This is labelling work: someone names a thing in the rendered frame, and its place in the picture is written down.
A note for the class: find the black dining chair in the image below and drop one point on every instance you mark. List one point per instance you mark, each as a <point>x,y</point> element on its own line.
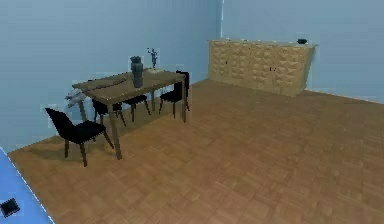
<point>106,108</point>
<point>176,93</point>
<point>78,130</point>
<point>136,100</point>

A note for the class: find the dark grey vase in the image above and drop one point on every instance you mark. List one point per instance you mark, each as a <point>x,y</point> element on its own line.
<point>137,71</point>

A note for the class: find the brown wooden dining table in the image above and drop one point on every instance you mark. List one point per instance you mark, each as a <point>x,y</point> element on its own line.
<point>123,90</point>

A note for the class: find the light wooden sideboard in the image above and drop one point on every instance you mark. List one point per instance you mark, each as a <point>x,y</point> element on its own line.
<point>261,66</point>

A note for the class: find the brown baseball bat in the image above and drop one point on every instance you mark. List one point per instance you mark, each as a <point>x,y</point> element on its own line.
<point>106,84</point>

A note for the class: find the white cloth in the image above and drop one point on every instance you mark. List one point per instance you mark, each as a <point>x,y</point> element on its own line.
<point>75,96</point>

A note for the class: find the small black bowl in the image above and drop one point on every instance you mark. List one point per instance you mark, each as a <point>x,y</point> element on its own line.
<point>302,41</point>

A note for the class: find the black square wall socket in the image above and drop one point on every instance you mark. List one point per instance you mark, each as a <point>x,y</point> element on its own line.
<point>9,207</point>

